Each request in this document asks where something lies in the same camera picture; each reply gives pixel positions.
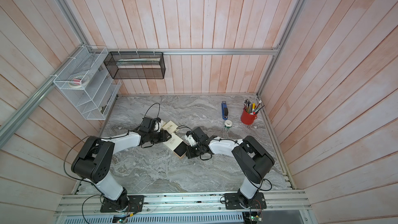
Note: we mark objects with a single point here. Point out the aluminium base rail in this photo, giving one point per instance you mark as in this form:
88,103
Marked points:
280,200

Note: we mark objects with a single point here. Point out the pens bundle in cup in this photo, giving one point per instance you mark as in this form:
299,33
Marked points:
251,107

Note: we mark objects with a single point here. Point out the red pen cup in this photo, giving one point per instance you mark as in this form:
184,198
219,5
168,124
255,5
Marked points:
248,118

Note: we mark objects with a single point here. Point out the blue stapler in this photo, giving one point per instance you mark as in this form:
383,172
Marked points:
224,110

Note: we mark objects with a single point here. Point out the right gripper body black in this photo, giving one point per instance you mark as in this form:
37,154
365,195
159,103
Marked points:
195,151

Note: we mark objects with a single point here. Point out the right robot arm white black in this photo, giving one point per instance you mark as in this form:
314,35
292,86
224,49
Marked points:
254,161

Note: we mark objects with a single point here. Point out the white wire shelf rack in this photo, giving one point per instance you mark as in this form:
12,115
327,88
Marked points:
95,100

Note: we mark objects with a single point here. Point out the black mesh basket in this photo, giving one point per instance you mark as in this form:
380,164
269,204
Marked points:
135,65

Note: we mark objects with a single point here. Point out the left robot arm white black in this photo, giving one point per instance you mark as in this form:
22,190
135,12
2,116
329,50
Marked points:
93,162

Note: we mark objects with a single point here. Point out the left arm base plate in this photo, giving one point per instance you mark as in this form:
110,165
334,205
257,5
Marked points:
125,203

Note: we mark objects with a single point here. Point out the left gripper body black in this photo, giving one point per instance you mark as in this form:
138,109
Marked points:
154,137

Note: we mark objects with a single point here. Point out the aluminium frame horizontal bar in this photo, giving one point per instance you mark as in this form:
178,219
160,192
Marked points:
202,51

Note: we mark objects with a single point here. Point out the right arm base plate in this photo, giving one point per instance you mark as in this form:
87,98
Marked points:
238,201

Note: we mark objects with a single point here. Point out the small tape roll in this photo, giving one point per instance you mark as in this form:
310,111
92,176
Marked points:
228,124

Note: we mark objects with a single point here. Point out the cream drawer jewelry box front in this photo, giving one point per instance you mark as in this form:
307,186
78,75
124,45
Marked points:
162,123

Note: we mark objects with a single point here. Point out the tape roll in rack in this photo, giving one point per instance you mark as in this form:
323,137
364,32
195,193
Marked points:
79,81

